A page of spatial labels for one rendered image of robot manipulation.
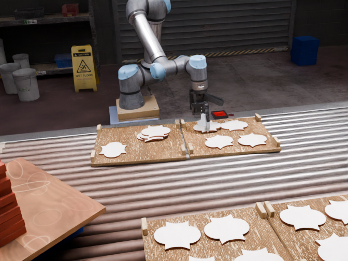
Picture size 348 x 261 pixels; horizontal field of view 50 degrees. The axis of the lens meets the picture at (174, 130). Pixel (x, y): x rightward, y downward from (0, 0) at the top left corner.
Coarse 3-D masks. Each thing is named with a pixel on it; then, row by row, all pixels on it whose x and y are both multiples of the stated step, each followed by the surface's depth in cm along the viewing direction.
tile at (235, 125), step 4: (236, 120) 190; (224, 124) 186; (228, 124) 186; (232, 124) 186; (236, 124) 186; (240, 124) 186; (244, 124) 186; (224, 128) 183; (228, 128) 182; (232, 128) 182; (236, 128) 182; (240, 128) 181
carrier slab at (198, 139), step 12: (216, 120) 193; (228, 120) 193; (240, 120) 192; (252, 120) 192; (192, 132) 182; (216, 132) 181; (228, 132) 180; (240, 132) 180; (252, 132) 179; (264, 132) 179; (192, 144) 170; (204, 144) 170; (192, 156) 161; (204, 156) 162; (216, 156) 162
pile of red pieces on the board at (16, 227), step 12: (0, 168) 93; (0, 180) 96; (0, 192) 96; (12, 192) 99; (0, 204) 96; (12, 204) 100; (0, 216) 97; (12, 216) 100; (0, 228) 98; (12, 228) 101; (24, 228) 104; (0, 240) 99
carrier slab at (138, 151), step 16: (112, 128) 188; (128, 128) 187; (144, 128) 187; (176, 128) 186; (96, 144) 173; (128, 144) 172; (144, 144) 172; (160, 144) 171; (176, 144) 171; (96, 160) 160; (112, 160) 160; (128, 160) 159; (144, 160) 159; (160, 160) 160; (176, 160) 161
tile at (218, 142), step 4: (216, 136) 175; (220, 136) 175; (224, 136) 175; (208, 140) 171; (212, 140) 171; (216, 140) 171; (220, 140) 171; (224, 140) 171; (228, 140) 171; (232, 140) 171; (208, 144) 168; (212, 144) 168; (216, 144) 168; (220, 144) 167; (224, 144) 167; (228, 144) 167; (232, 144) 167; (212, 148) 166; (220, 148) 164
